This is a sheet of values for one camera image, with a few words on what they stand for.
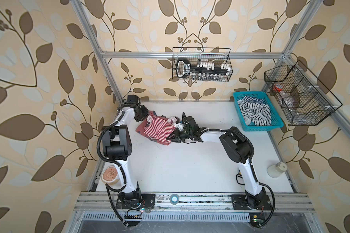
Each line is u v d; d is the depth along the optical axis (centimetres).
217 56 91
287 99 71
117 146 54
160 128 98
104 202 76
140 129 98
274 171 78
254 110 107
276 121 98
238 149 57
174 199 76
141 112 87
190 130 81
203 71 83
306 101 72
